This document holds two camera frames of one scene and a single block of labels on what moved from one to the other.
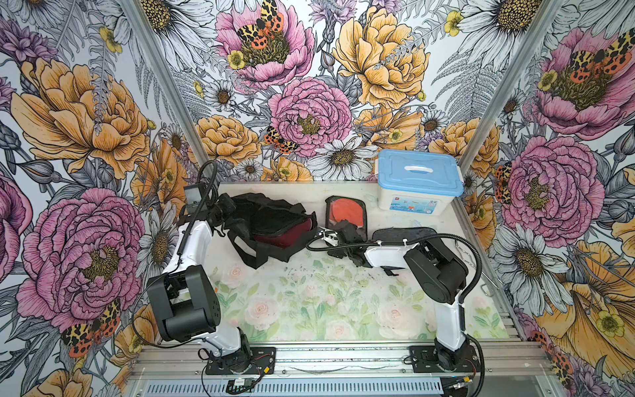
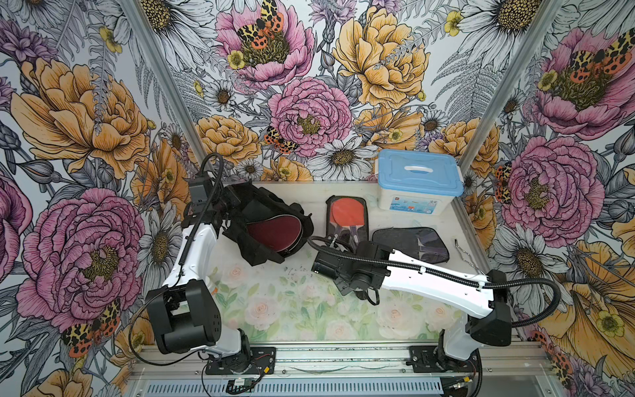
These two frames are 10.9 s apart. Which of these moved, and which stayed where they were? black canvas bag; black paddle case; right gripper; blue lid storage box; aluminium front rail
Moved: right gripper; black canvas bag
Stayed: aluminium front rail; blue lid storage box; black paddle case
